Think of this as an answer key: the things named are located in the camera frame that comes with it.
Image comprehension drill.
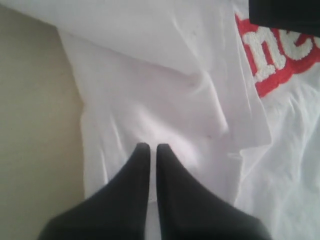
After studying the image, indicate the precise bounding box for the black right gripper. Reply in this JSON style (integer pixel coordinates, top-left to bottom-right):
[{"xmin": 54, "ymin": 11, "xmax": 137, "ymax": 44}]
[{"xmin": 248, "ymin": 0, "xmax": 320, "ymax": 34}]

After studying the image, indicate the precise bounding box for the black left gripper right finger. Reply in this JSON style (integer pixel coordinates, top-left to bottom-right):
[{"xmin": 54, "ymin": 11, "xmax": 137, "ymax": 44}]
[{"xmin": 156, "ymin": 144, "xmax": 269, "ymax": 240}]

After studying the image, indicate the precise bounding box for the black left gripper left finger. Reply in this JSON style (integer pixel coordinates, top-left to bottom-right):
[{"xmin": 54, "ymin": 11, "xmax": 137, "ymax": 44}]
[{"xmin": 38, "ymin": 143, "xmax": 151, "ymax": 240}]

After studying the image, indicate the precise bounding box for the white t-shirt red lettering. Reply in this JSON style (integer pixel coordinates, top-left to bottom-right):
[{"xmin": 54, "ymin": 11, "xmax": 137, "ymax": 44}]
[{"xmin": 1, "ymin": 0, "xmax": 320, "ymax": 240}]

